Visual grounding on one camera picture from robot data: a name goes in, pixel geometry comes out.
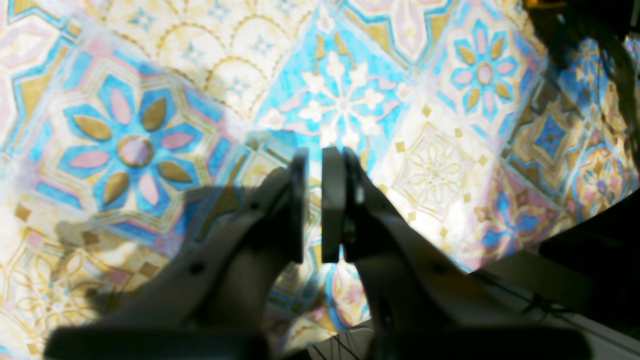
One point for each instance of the patterned blue pink tablecloth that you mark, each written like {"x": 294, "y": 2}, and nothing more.
{"x": 132, "y": 128}

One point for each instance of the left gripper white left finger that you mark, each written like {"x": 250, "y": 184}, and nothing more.
{"x": 210, "y": 304}

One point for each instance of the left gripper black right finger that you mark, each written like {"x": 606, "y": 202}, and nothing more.
{"x": 422, "y": 305}

